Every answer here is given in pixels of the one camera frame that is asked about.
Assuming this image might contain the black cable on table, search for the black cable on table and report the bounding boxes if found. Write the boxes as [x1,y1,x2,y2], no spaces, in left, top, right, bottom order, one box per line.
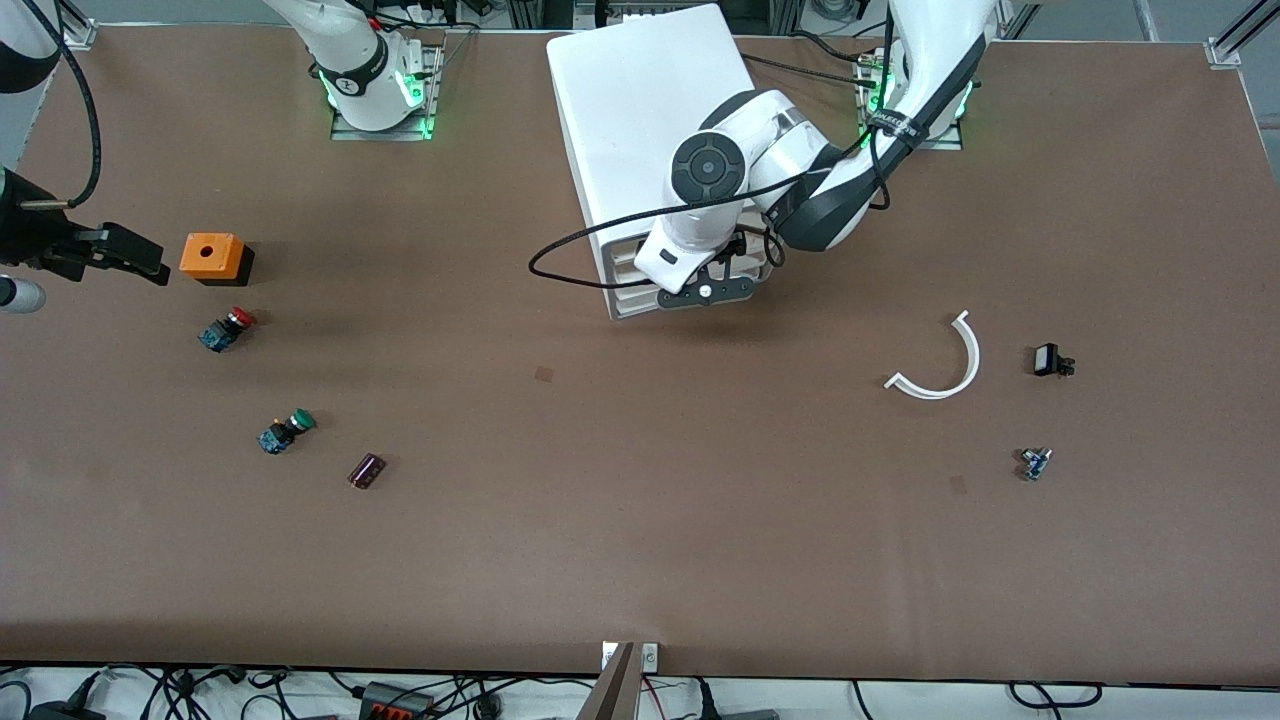
[788,30,869,65]
[742,52,876,91]

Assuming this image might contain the green push button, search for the green push button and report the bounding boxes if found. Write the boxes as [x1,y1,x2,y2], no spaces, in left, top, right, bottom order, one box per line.
[258,408,317,456]

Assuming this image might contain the orange box with hole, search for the orange box with hole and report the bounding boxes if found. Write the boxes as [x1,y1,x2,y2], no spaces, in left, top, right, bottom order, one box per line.
[180,233,255,288]

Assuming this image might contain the black power strip red switches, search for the black power strip red switches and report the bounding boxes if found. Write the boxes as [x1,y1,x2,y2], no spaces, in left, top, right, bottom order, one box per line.
[360,681,437,720]

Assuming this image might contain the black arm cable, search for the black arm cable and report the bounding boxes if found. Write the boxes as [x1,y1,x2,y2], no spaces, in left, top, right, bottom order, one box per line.
[18,0,103,211]
[528,20,896,291]

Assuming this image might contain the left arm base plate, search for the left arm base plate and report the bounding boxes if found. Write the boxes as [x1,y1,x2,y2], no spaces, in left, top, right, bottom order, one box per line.
[857,45,966,151]

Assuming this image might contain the white curved plastic piece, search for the white curved plastic piece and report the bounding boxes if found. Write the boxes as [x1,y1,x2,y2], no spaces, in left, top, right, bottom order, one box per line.
[885,310,981,401]

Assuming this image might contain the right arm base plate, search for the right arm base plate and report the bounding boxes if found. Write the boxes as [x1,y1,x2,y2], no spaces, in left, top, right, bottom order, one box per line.
[330,42,443,141]

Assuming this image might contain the black looped floor cable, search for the black looped floor cable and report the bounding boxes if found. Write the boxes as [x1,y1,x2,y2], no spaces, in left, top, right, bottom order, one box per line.
[1008,681,1103,709]

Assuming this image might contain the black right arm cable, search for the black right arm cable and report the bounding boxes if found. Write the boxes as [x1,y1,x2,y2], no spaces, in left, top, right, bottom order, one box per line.
[18,0,103,211]

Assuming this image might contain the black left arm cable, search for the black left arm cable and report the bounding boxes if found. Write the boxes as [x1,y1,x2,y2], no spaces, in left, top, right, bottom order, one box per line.
[528,20,896,291]

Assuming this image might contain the brown wooden post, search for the brown wooden post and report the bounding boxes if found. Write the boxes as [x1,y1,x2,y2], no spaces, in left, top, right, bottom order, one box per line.
[578,642,641,720]

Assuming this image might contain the red push button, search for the red push button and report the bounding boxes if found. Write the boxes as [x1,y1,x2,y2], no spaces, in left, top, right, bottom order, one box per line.
[198,307,255,353]

